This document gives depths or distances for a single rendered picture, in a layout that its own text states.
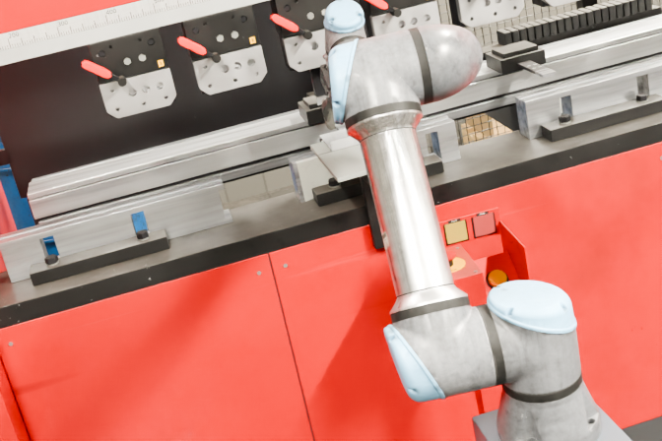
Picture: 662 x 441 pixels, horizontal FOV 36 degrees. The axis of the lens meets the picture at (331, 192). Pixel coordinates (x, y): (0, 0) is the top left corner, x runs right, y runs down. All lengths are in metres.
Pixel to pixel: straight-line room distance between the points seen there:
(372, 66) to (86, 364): 1.08
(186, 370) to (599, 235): 1.00
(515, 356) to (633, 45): 1.52
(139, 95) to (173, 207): 0.27
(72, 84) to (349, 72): 1.37
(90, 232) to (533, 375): 1.15
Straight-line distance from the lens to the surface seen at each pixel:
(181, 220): 2.28
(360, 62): 1.48
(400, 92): 1.48
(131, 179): 2.52
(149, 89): 2.20
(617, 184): 2.44
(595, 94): 2.49
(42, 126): 2.76
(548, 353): 1.45
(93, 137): 2.77
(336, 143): 2.21
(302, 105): 2.53
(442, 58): 1.49
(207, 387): 2.32
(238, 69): 2.20
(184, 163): 2.51
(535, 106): 2.43
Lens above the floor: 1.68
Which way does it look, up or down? 20 degrees down
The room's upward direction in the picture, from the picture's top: 12 degrees counter-clockwise
